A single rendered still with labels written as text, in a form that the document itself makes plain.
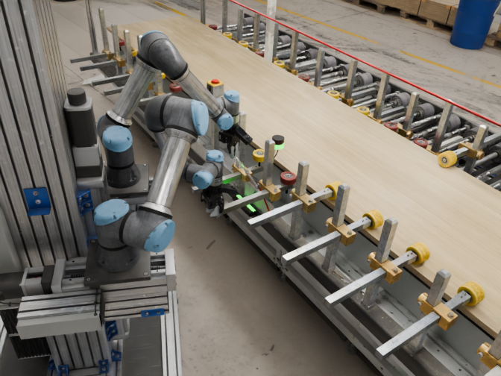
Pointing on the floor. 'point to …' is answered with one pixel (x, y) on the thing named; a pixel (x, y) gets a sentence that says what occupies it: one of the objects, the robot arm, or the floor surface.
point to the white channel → (270, 30)
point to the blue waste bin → (473, 22)
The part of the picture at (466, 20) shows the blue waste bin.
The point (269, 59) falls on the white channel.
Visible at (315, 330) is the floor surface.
